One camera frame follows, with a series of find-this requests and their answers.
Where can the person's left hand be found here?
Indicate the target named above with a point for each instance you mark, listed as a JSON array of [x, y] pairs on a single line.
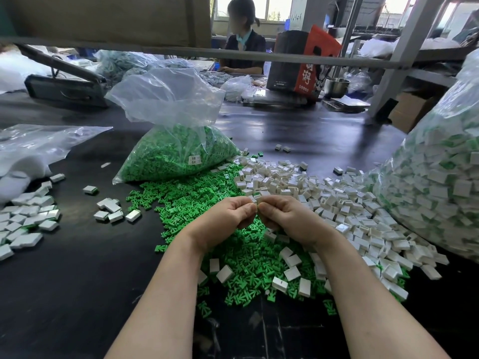
[[218, 222]]

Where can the person's right hand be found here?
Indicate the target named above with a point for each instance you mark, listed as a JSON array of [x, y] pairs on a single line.
[[299, 219]]

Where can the pile of green parts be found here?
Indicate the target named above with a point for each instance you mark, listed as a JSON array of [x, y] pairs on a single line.
[[170, 200]]

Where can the pile of white plastic caps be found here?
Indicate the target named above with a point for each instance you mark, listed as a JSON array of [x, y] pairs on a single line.
[[370, 218]]

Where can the pile of assembled white pieces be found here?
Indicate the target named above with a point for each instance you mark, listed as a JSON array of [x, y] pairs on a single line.
[[30, 219]]

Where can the person's left forearm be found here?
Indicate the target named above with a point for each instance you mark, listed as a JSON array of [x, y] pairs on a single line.
[[161, 316]]

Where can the person's right forearm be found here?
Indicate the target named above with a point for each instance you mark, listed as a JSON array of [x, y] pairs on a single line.
[[378, 316]]

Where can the bag of green clips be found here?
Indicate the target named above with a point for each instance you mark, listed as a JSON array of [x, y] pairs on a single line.
[[179, 151]]

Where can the large bag of white caps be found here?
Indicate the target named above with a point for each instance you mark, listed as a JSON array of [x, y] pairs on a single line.
[[445, 174]]

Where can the clear bag of pale parts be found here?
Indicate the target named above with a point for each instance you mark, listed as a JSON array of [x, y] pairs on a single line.
[[136, 65]]

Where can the white paper sheets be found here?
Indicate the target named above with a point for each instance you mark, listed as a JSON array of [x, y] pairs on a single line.
[[347, 104]]

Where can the crumpled white plastic bag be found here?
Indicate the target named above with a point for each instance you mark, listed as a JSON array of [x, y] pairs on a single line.
[[239, 88]]

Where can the metal bowl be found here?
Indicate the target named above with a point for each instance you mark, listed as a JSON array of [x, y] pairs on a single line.
[[337, 88]]

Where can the black and red box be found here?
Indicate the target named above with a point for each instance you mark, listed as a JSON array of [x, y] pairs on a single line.
[[299, 67]]

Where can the cardboard box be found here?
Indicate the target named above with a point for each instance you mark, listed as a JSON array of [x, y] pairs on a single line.
[[411, 112]]

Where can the black table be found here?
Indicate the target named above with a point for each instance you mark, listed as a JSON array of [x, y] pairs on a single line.
[[75, 299]]

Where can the empty clear plastic bag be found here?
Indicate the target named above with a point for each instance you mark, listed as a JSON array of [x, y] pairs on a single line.
[[43, 141]]

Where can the white bags on shelf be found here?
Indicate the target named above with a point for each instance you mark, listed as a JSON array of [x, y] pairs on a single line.
[[404, 45]]

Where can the brown board panel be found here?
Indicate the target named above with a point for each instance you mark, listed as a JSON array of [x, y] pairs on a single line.
[[103, 20]]

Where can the white plastic sheet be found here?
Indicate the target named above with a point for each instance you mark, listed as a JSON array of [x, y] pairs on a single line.
[[20, 71]]

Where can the grey metal shelf frame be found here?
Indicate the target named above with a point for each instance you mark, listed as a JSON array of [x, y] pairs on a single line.
[[150, 50]]

